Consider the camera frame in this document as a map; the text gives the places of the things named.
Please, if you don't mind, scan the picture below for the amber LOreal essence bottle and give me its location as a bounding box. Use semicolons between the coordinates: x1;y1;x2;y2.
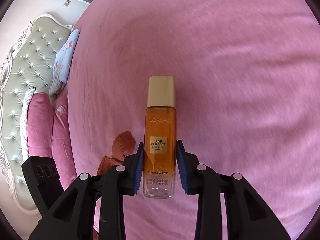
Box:
143;76;177;199

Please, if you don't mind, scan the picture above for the pink folded quilt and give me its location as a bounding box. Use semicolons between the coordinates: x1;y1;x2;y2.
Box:
27;93;77;189

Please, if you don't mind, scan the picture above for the reddish brown cloth item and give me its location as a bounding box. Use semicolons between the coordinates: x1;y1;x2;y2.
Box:
97;131;136;175

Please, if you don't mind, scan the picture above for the green tufted headboard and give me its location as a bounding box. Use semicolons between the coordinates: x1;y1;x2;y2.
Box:
1;14;74;215

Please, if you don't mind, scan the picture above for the light blue patterned pillow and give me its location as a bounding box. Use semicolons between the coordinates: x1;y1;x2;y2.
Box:
49;29;80;95

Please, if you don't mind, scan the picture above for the pink bed sheet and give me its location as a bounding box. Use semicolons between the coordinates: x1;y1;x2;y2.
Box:
63;0;319;239

